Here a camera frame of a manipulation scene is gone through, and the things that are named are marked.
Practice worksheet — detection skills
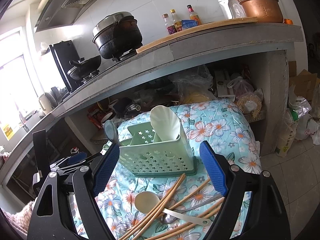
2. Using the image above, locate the cream rice spoon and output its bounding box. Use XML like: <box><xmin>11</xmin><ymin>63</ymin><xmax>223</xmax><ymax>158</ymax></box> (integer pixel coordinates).
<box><xmin>134</xmin><ymin>191</ymin><xmax>213</xmax><ymax>226</ymax></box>

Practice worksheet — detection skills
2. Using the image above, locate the small steel spoon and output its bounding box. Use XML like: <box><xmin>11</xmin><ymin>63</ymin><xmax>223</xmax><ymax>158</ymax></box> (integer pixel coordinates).
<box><xmin>159</xmin><ymin>193</ymin><xmax>222</xmax><ymax>226</ymax></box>

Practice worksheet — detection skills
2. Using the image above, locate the white shell rice paddle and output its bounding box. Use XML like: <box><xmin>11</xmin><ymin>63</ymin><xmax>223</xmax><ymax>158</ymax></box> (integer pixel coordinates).
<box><xmin>150</xmin><ymin>105</ymin><xmax>181</xmax><ymax>141</ymax></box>

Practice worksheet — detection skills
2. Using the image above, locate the floral blue quilt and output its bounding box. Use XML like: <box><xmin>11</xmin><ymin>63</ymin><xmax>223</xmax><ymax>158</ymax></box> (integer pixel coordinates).
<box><xmin>95</xmin><ymin>100</ymin><xmax>262</xmax><ymax>239</ymax></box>

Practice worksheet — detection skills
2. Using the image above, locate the mint green utensil caddy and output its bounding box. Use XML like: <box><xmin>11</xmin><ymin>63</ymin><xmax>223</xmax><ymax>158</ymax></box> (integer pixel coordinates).
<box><xmin>118</xmin><ymin>122</ymin><xmax>197</xmax><ymax>178</ymax></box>

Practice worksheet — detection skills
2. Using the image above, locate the black wok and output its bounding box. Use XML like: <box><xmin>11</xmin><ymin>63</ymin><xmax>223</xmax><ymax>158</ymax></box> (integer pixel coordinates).
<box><xmin>67</xmin><ymin>55</ymin><xmax>101</xmax><ymax>81</ymax></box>

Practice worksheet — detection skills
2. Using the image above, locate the large black stock pot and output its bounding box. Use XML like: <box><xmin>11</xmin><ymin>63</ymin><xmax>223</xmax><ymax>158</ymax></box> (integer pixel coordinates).
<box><xmin>92</xmin><ymin>11</ymin><xmax>143</xmax><ymax>59</ymax></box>

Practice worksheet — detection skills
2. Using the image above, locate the range hood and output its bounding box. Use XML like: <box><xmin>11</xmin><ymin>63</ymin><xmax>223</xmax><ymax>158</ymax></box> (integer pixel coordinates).
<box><xmin>35</xmin><ymin>0</ymin><xmax>96</xmax><ymax>33</ymax></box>

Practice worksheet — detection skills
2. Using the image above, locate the dark vinegar bottle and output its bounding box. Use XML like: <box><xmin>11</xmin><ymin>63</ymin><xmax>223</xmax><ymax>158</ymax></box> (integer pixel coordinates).
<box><xmin>163</xmin><ymin>14</ymin><xmax>177</xmax><ymax>35</ymax></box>

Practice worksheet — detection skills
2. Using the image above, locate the wooden cutting board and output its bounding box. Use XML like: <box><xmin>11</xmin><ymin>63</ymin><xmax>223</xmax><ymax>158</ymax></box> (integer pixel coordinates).
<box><xmin>137</xmin><ymin>17</ymin><xmax>258</xmax><ymax>54</ymax></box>

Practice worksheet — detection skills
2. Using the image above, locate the yellow cap sauce bottle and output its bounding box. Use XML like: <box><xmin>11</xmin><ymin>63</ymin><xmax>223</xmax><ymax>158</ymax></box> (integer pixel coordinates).
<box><xmin>170</xmin><ymin>9</ymin><xmax>182</xmax><ymax>32</ymax></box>

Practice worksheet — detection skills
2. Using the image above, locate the blue seasoning packet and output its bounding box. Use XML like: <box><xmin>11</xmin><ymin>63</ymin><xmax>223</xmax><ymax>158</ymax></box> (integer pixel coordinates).
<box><xmin>181</xmin><ymin>20</ymin><xmax>198</xmax><ymax>30</ymax></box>

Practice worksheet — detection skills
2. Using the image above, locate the grey concrete counter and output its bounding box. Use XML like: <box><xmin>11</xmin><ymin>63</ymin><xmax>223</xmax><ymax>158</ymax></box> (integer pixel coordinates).
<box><xmin>0</xmin><ymin>22</ymin><xmax>304</xmax><ymax>185</ymax></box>

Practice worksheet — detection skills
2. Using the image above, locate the red cap sauce bottle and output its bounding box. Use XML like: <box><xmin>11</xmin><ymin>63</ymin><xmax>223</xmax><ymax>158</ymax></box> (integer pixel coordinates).
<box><xmin>187</xmin><ymin>4</ymin><xmax>201</xmax><ymax>25</ymax></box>

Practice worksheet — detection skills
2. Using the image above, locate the copper pot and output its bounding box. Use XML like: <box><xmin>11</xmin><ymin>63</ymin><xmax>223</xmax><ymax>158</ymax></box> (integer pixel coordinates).
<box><xmin>237</xmin><ymin>0</ymin><xmax>284</xmax><ymax>23</ymax></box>

